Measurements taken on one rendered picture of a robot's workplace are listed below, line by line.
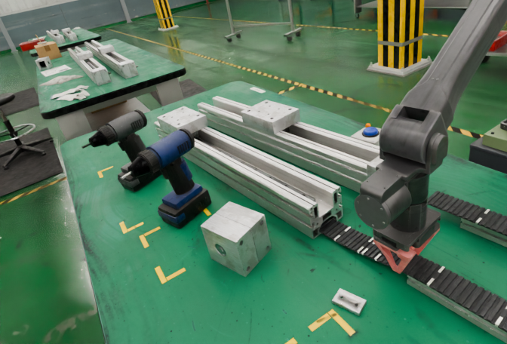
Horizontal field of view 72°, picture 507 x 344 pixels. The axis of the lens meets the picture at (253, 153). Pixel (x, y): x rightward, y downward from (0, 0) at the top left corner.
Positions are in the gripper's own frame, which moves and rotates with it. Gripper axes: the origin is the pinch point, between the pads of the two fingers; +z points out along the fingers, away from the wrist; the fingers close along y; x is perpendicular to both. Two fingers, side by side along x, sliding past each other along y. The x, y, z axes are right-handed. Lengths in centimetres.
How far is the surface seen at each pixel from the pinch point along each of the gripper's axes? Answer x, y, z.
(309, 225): -18.8, 4.8, -0.7
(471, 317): 12.2, 1.9, 2.1
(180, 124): -77, 3, -9
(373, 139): -27.7, -29.6, -2.9
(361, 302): -1.3, 10.9, 2.6
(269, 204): -32.2, 4.8, 0.3
